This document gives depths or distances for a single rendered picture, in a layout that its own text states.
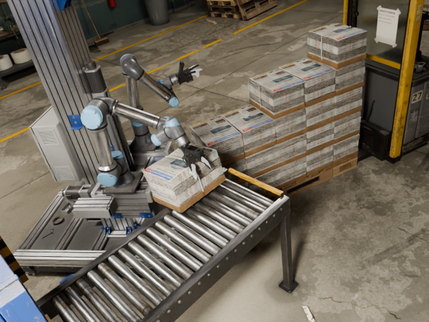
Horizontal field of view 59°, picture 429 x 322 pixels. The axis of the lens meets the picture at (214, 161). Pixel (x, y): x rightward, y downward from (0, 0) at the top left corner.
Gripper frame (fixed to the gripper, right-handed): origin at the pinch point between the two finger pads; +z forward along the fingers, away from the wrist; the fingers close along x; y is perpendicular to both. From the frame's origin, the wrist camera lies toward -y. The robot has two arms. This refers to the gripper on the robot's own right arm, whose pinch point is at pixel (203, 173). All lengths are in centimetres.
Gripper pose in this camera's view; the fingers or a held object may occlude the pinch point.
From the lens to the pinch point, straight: 215.6
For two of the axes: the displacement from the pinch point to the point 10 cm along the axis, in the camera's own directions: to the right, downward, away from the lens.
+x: -7.0, 5.0, -5.1
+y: -5.1, 1.6, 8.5
